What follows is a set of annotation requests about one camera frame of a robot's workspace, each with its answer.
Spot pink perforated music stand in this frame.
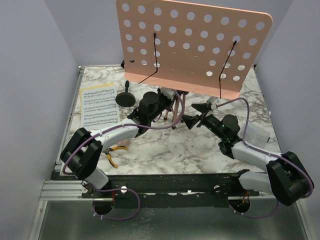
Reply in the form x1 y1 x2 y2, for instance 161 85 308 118
116 0 273 100

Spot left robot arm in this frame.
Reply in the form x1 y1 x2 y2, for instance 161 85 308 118
60 87 178 198

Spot clear plastic compartment box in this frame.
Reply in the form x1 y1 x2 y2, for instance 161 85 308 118
245 122 270 149

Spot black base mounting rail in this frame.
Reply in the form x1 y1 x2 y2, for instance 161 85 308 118
82 173 247 208

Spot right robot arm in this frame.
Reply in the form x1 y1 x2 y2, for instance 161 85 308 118
182 103 314 206

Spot sheet music paper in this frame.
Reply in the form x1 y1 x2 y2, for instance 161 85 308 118
80 83 120 131

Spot yellow handled pliers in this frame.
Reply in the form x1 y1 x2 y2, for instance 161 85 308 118
102 145 129 169

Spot black microphone desk stand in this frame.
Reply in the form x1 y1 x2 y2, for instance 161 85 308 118
115 80 136 108

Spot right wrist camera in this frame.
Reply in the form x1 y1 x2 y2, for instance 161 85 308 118
206 96 221 110

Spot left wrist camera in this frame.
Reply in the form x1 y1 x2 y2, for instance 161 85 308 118
160 87 176 100

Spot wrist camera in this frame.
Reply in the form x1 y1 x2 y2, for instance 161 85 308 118
160 87 176 100
206 96 221 110

